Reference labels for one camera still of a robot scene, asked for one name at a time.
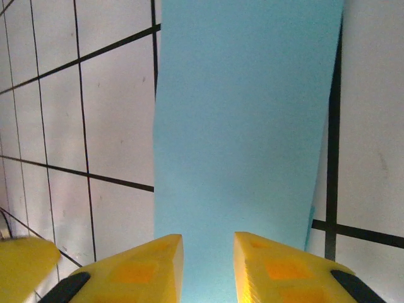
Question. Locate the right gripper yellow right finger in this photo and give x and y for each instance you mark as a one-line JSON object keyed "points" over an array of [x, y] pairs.
{"points": [[277, 271]]}

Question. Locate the light blue paper sheet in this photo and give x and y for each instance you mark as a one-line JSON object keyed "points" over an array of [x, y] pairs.
{"points": [[236, 126]]}

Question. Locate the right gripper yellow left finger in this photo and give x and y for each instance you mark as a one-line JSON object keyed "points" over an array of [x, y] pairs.
{"points": [[142, 271]]}

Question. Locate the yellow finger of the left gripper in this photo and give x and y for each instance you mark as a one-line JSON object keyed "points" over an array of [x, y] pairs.
{"points": [[22, 265]]}

